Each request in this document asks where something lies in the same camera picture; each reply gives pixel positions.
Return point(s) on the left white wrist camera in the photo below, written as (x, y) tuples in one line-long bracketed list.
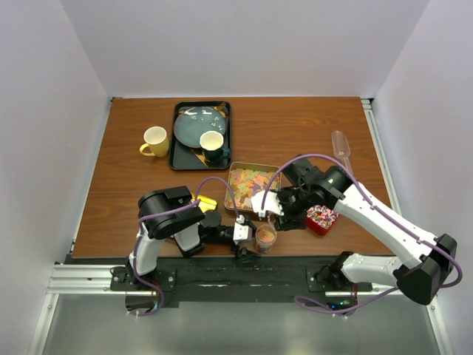
[(242, 231)]

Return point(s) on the aluminium frame rail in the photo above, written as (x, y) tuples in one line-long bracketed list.
[(365, 318)]

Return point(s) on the dark green cup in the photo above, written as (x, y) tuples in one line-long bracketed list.
[(213, 147)]

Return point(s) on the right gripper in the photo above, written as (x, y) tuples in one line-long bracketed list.
[(284, 222)]

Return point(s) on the red tin of lollipops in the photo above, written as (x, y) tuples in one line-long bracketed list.
[(320, 219)]

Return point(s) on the black tray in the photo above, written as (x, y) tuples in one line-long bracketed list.
[(184, 158)]

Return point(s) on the yellow mug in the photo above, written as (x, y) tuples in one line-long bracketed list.
[(156, 142)]

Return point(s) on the dark teal plate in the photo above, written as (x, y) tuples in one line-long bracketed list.
[(194, 121)]

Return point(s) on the glass goblet jar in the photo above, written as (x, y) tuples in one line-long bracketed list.
[(265, 237)]

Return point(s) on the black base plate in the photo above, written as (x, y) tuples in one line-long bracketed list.
[(249, 278)]

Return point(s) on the gold tin of star candies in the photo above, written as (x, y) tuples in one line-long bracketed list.
[(206, 204)]

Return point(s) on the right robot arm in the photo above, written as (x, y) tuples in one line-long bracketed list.
[(422, 262)]

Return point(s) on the clear plastic scoop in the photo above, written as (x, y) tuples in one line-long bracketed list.
[(341, 150)]

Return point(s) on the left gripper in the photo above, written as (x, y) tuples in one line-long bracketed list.
[(243, 252)]

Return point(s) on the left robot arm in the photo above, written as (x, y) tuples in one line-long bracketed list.
[(175, 213)]

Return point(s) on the silver tin of gummies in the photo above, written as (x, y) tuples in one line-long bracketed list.
[(246, 180)]

